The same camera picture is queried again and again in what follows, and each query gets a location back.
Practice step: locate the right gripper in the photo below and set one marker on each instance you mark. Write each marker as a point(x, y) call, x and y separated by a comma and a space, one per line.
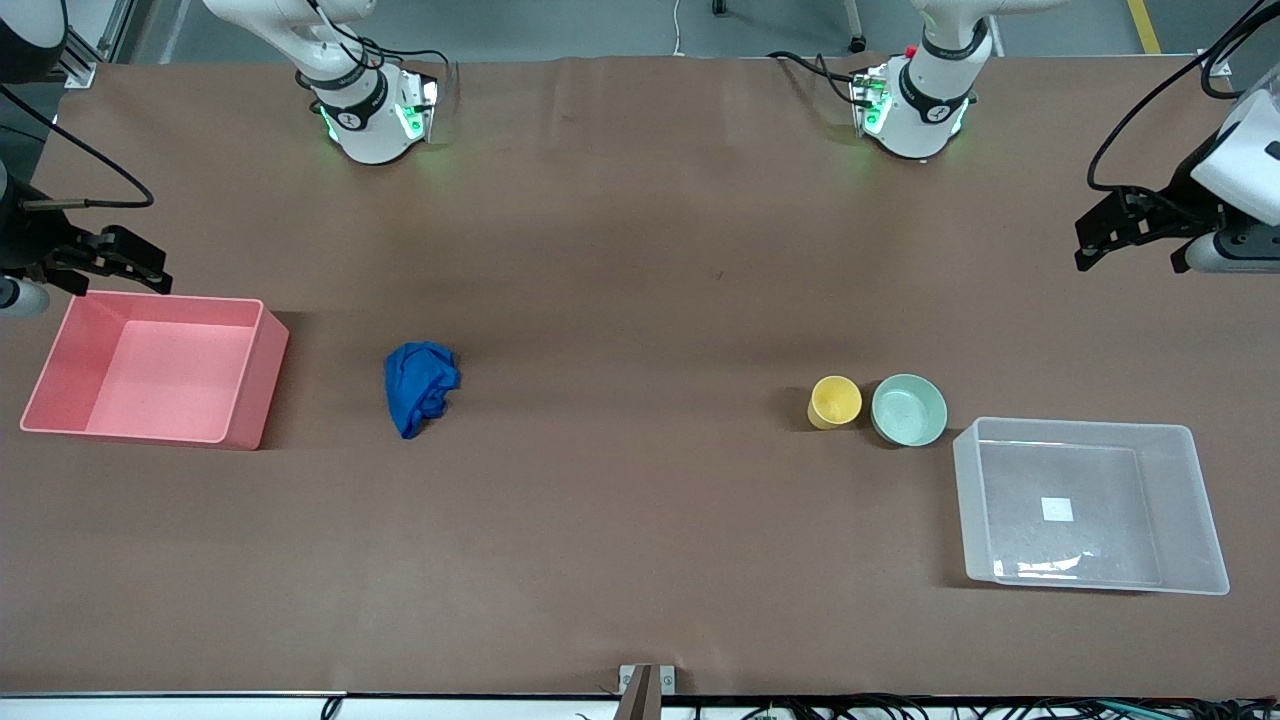
point(30, 238)

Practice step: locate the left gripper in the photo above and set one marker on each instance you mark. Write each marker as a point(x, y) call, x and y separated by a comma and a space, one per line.
point(1176, 199)

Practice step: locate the pale green bowl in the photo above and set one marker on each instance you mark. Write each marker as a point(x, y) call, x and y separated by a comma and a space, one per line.
point(908, 410)

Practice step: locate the blue glove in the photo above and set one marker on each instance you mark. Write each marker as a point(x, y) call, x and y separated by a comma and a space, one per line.
point(418, 385)

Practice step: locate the yellow plastic cup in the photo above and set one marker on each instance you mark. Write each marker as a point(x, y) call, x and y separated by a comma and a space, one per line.
point(835, 402)

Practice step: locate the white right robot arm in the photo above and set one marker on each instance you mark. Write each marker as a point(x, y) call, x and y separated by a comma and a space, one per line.
point(370, 130)

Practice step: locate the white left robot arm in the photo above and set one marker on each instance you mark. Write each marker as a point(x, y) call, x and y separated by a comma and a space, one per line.
point(925, 120)

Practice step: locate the clear plastic box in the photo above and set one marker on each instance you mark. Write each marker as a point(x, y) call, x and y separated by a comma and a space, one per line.
point(1090, 510)

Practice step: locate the pink plastic bin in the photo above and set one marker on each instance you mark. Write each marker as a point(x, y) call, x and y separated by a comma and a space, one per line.
point(160, 380)

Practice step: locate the white square label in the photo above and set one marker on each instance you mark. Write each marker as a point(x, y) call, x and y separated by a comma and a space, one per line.
point(1057, 509)

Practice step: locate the metal leg with caster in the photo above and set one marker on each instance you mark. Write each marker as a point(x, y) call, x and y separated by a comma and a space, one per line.
point(856, 30)

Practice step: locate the brown paper table cover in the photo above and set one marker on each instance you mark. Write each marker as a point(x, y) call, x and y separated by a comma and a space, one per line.
point(640, 300)

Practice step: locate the metal table edge bracket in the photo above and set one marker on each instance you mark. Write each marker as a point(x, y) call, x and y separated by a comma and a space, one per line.
point(647, 685)

